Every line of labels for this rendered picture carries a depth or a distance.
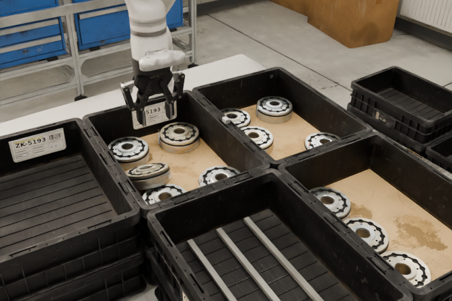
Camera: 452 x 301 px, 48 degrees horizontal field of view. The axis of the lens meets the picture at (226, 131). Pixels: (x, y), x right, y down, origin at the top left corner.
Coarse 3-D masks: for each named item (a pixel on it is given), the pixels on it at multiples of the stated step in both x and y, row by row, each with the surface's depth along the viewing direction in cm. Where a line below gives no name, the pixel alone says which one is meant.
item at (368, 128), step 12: (264, 72) 148; (288, 72) 148; (216, 84) 141; (300, 84) 142; (324, 96) 136; (216, 108) 130; (336, 108) 131; (360, 120) 126; (240, 132) 121; (360, 132) 121; (252, 144) 116; (324, 144) 117; (264, 156) 113; (300, 156) 113; (276, 168) 111
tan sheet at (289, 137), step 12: (252, 108) 150; (252, 120) 144; (300, 120) 145; (276, 132) 139; (288, 132) 139; (300, 132) 139; (312, 132) 140; (276, 144) 134; (288, 144) 134; (300, 144) 134; (276, 156) 130; (288, 156) 130
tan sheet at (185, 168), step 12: (156, 144) 133; (204, 144) 134; (156, 156) 129; (168, 156) 129; (180, 156) 129; (192, 156) 129; (204, 156) 129; (216, 156) 130; (180, 168) 125; (192, 168) 125; (204, 168) 125; (180, 180) 121; (192, 180) 121; (144, 192) 117
